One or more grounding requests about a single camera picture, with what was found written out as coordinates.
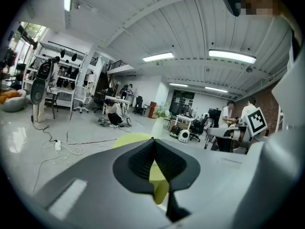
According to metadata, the black double door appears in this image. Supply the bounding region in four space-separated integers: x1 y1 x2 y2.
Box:
172 90 195 115

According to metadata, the black screen on stand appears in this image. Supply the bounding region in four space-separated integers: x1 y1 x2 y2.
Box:
208 107 220 122

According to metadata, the white vase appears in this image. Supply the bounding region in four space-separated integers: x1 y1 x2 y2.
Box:
151 116 166 138

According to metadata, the black head-worn camera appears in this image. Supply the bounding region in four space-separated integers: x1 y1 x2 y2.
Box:
219 0 242 18

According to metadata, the orange cushion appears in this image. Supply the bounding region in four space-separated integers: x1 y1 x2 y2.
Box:
0 90 20 104

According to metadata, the red-brown cabinet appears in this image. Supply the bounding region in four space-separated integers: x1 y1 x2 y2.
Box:
148 101 157 119

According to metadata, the white office chair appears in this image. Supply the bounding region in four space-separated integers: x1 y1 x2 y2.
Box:
73 84 92 114

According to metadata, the green and black pet carrier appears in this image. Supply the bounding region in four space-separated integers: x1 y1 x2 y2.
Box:
169 125 181 138

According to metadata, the white shelving unit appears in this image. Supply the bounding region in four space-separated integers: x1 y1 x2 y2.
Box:
22 41 88 111

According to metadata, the person's light grey jacket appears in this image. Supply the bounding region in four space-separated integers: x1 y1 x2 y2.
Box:
247 15 305 229

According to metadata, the round table with green cloth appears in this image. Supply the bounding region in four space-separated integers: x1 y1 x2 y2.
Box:
112 132 170 205

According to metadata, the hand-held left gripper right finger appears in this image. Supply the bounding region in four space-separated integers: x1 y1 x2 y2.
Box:
154 138 270 229

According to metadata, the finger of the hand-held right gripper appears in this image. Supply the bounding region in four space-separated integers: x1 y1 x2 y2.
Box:
206 127 234 140

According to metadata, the grey bean bag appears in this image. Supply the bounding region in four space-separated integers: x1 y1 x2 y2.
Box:
0 89 27 113

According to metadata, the white flower bouquet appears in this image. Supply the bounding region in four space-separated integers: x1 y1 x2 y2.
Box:
153 103 171 119

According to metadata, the white pet carrier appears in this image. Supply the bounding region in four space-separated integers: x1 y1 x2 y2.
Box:
178 129 191 143

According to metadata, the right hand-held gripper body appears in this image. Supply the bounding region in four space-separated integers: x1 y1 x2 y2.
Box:
233 107 268 155

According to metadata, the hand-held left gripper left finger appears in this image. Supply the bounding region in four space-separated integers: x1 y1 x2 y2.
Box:
33 138 172 229

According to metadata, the black office chair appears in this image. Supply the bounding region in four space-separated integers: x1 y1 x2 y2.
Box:
189 114 209 143

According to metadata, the long white table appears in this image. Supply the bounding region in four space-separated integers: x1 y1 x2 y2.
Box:
175 114 196 131

